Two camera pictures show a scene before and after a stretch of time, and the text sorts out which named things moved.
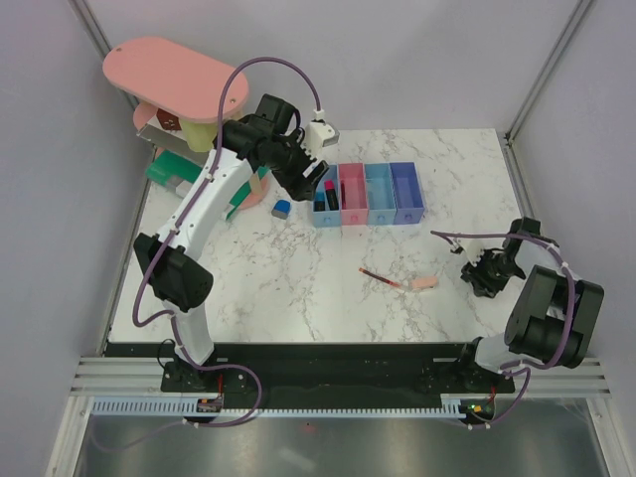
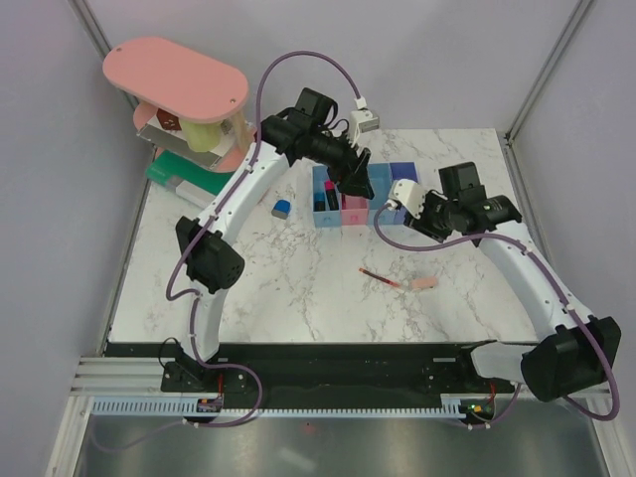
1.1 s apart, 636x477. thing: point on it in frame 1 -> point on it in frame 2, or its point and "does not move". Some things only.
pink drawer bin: (357, 209) does not move
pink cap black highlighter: (331, 195) does not move
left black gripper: (297, 186) -> (351, 175)
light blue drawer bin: (331, 218) does not move
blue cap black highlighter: (320, 202) does not move
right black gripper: (482, 285) -> (422, 224)
